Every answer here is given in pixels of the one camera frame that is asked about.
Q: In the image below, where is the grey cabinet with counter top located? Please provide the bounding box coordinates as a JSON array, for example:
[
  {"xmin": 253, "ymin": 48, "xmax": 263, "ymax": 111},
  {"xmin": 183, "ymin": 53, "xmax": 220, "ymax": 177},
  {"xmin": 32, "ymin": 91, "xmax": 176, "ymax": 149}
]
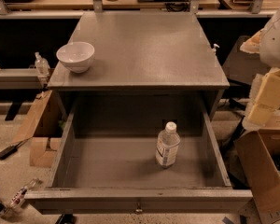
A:
[{"xmin": 49, "ymin": 11, "xmax": 229, "ymax": 123}]

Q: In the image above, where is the grey low shelf left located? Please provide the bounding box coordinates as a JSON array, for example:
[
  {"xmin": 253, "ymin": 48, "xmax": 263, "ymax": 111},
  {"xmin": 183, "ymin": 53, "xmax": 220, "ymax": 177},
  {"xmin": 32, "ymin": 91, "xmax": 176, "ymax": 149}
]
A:
[{"xmin": 0, "ymin": 68, "xmax": 49, "ymax": 90}]

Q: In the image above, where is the open cardboard box right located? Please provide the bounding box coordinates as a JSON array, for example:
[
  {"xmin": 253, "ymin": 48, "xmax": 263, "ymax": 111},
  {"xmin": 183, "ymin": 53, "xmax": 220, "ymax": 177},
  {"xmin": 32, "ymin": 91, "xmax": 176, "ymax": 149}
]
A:
[{"xmin": 235, "ymin": 116, "xmax": 280, "ymax": 224}]

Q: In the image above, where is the cardboard box left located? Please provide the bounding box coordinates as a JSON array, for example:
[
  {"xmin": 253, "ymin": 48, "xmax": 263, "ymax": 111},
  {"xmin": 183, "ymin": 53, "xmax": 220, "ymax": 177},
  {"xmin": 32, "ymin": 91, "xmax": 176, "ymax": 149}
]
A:
[{"xmin": 13, "ymin": 91, "xmax": 63, "ymax": 168}]

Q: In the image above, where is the plastic bottle on floor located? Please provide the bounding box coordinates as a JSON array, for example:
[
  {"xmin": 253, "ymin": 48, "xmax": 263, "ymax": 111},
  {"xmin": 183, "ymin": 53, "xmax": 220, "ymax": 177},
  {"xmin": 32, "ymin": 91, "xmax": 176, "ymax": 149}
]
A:
[{"xmin": 0, "ymin": 177, "xmax": 42, "ymax": 219}]

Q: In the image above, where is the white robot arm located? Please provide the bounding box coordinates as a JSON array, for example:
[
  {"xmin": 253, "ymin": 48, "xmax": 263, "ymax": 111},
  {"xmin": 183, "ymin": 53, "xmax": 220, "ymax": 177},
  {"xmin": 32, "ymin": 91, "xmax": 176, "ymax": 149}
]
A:
[{"xmin": 244, "ymin": 8, "xmax": 280, "ymax": 130}]

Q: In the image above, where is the black power adapter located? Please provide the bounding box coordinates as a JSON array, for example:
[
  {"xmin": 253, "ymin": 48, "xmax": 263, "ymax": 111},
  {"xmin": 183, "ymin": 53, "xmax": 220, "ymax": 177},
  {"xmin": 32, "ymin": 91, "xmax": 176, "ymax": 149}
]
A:
[{"xmin": 0, "ymin": 146, "xmax": 17, "ymax": 160}]

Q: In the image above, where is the clear plastic water bottle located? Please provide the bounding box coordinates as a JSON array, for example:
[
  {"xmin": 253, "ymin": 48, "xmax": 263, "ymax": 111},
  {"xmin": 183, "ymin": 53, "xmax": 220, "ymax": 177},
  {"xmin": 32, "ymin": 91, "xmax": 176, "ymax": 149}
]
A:
[{"xmin": 155, "ymin": 121, "xmax": 180, "ymax": 168}]

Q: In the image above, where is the small white pump dispenser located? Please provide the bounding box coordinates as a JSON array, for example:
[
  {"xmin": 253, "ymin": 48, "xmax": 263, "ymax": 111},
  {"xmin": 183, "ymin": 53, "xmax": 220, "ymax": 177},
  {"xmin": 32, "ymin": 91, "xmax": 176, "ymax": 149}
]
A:
[{"xmin": 212, "ymin": 43, "xmax": 220, "ymax": 54}]

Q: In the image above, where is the white ceramic bowl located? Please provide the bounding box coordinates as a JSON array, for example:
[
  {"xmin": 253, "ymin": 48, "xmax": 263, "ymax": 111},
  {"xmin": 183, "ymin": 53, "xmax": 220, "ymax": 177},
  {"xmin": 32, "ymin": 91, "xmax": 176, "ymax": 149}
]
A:
[{"xmin": 56, "ymin": 41, "xmax": 95, "ymax": 73}]

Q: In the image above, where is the black folding table right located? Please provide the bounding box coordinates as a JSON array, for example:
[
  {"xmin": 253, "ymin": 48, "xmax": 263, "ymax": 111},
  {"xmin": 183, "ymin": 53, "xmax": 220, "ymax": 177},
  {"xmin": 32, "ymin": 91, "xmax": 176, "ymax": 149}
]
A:
[{"xmin": 222, "ymin": 35, "xmax": 270, "ymax": 85}]

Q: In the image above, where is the clear bottle on left shelf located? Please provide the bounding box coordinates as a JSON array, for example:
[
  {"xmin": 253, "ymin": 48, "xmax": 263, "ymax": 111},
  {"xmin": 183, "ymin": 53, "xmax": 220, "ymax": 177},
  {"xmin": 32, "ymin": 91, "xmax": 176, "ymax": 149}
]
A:
[{"xmin": 35, "ymin": 52, "xmax": 49, "ymax": 76}]

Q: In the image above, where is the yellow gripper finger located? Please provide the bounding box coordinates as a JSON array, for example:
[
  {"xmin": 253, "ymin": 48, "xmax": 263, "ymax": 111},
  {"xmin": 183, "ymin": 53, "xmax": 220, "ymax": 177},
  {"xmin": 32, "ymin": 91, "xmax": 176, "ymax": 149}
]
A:
[
  {"xmin": 245, "ymin": 104, "xmax": 274, "ymax": 125},
  {"xmin": 256, "ymin": 68, "xmax": 280, "ymax": 109}
]

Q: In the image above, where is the open grey top drawer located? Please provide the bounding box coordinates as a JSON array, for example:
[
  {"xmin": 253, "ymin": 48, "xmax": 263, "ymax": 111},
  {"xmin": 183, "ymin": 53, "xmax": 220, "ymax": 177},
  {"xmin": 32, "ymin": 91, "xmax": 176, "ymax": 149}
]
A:
[{"xmin": 27, "ymin": 103, "xmax": 252, "ymax": 214}]

